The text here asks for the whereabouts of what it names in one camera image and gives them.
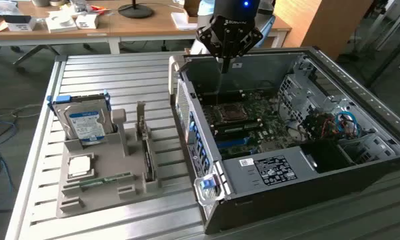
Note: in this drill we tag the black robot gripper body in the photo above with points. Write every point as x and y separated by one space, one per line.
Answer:
235 15

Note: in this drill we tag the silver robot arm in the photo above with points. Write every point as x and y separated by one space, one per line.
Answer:
205 10

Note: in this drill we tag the white booklet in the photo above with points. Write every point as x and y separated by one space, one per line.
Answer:
183 21

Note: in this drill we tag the wooden cabinet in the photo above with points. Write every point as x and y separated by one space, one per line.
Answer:
321 25

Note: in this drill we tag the wooden desk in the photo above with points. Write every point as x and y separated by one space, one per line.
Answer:
137 25

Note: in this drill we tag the black lamp base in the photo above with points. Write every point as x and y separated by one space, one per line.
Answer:
135 11

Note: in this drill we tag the CPU socket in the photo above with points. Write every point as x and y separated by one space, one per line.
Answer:
231 111

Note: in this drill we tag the red orange packet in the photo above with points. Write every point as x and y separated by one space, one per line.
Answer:
100 10

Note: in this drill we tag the green motherboard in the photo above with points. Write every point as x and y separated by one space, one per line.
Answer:
270 130

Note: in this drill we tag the small white box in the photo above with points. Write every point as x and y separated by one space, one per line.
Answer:
87 22

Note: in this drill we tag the blue expansion slot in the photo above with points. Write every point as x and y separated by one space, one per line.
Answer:
234 143

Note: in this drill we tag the large white box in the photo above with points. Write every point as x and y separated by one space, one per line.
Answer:
62 25

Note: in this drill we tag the tape roll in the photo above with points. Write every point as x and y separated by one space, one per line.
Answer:
58 3

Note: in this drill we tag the hard disk in blue caddy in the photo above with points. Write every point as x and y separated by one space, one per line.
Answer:
87 122

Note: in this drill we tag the metal cup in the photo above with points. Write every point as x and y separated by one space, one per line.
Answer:
40 2

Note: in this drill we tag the grey power supply unit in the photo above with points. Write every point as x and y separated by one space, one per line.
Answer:
243 175

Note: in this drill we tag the metal disk bay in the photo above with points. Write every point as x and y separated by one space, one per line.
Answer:
370 147

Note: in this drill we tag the white box with black lid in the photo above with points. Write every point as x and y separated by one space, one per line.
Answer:
20 26

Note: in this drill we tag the blue case latch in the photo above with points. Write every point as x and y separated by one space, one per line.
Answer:
207 185

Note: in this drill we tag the grey printed parts rack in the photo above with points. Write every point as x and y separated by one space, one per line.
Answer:
110 165

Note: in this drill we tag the clear plastic bag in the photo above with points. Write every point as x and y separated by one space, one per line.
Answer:
3 7

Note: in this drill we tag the silver CPU chip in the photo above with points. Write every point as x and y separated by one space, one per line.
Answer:
80 166

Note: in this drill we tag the green RAM stick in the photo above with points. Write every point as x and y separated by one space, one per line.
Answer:
103 180

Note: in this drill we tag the black open PC case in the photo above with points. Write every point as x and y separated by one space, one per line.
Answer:
287 200

